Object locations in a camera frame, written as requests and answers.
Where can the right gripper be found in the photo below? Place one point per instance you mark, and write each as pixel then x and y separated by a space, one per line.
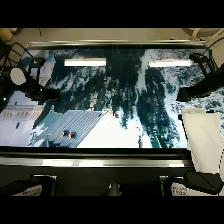
pixel 186 94

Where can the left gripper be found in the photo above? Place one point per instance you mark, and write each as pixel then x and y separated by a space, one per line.
pixel 51 94

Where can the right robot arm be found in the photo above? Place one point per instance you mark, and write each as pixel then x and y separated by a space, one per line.
pixel 210 83

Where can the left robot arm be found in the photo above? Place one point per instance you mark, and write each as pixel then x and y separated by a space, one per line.
pixel 28 85

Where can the white garment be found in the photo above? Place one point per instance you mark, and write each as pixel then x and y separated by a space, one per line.
pixel 203 140

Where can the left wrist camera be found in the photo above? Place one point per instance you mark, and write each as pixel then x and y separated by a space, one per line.
pixel 38 63

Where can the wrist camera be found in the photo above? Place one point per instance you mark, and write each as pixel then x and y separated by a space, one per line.
pixel 38 63
pixel 200 61

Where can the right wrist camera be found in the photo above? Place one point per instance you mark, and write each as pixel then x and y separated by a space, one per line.
pixel 200 61

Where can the silver frame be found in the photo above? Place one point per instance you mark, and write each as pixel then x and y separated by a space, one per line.
pixel 100 162

